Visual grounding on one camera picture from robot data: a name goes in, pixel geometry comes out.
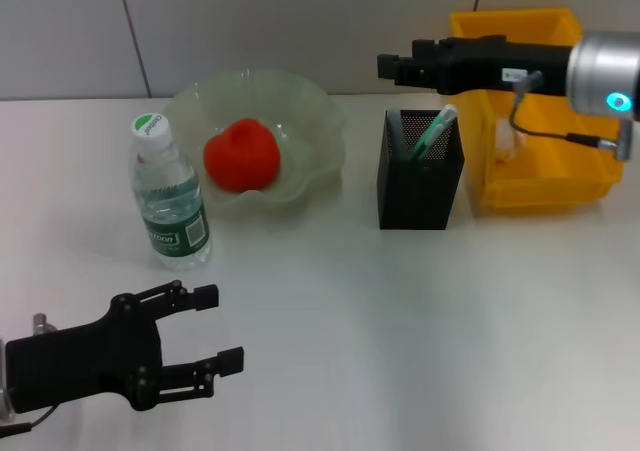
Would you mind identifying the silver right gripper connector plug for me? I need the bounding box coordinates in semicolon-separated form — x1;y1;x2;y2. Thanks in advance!
514;70;546;91

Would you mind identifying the red-orange toy orange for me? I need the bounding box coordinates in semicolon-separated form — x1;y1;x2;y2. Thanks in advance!
202;117;282;192

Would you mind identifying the clear green-label water bottle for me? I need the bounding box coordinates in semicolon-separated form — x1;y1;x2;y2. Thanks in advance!
128;112;214;272

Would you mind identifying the white paper ball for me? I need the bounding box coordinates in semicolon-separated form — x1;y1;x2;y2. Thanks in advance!
493;116;530;165

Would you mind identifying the mint green pen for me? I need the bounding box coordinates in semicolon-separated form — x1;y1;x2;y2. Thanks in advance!
407;103;459;162

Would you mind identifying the green glass fruit bowl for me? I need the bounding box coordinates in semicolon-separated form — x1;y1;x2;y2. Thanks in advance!
162;69;347;222

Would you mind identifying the yellow plastic bin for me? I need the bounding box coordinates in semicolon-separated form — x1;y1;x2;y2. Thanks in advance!
446;6;626;216

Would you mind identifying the black mesh pen holder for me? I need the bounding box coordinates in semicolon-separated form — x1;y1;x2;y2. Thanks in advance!
378;109;466;231

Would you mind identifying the grey left arm cable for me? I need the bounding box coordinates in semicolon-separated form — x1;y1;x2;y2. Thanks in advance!
0;404;59;437

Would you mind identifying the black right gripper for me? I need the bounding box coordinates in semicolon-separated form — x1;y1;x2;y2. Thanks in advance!
377;34;576;97

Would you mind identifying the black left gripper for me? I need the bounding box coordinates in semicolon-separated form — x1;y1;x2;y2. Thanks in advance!
4;280;246;412

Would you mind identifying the grey marker pen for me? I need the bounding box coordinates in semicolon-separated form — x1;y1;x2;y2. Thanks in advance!
387;110;412;158

